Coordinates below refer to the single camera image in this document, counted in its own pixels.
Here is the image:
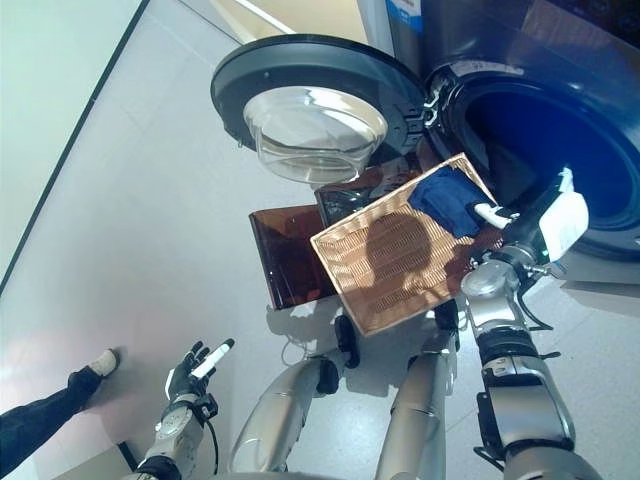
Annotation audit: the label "blue energy label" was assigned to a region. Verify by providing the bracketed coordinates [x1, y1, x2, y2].
[385, 0, 426, 32]

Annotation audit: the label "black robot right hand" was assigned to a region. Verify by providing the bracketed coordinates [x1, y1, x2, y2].
[472, 180, 565, 250]

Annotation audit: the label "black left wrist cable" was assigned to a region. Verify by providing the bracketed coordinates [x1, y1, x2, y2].
[203, 414, 222, 474]

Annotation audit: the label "silver robot leg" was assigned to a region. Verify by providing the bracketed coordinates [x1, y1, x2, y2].
[229, 314, 362, 474]
[374, 299, 461, 480]

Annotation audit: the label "round glass washer door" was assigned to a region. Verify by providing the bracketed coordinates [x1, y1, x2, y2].
[209, 33, 426, 184]

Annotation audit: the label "silver robot right leg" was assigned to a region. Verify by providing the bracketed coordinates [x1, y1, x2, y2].
[374, 299, 461, 480]

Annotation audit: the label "white garment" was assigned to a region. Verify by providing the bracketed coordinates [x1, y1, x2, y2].
[539, 168, 590, 262]

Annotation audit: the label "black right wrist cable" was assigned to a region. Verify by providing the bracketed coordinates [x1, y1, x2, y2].
[514, 264, 564, 361]

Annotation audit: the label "white floor cable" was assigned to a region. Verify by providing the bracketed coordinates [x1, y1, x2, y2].
[281, 333, 322, 367]

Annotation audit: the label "rectangular wicker laundry basket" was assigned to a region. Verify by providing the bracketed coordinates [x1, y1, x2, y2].
[309, 153, 504, 339]

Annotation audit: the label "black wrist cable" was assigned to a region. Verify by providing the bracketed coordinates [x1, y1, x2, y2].
[203, 414, 222, 474]
[514, 264, 564, 361]

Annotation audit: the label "white vertical cabinet panel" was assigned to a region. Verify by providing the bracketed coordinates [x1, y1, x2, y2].
[357, 0, 397, 51]

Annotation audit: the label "brown wooden stool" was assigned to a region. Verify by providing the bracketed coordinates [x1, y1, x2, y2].
[248, 149, 431, 309]

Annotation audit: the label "silver robot left leg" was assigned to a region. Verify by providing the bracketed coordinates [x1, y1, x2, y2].
[229, 314, 362, 474]

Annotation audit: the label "beige cabinet plinth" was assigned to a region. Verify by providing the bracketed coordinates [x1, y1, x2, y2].
[549, 244, 640, 301]

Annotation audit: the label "blue garment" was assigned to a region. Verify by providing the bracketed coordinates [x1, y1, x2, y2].
[407, 167, 489, 239]

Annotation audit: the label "white board with black edge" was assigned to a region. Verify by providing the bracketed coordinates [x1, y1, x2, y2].
[0, 439, 146, 480]

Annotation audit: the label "person leg dark trousers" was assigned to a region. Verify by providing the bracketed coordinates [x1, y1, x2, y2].
[0, 364, 109, 474]

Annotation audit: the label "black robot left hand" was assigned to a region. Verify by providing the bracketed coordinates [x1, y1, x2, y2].
[164, 338, 236, 401]

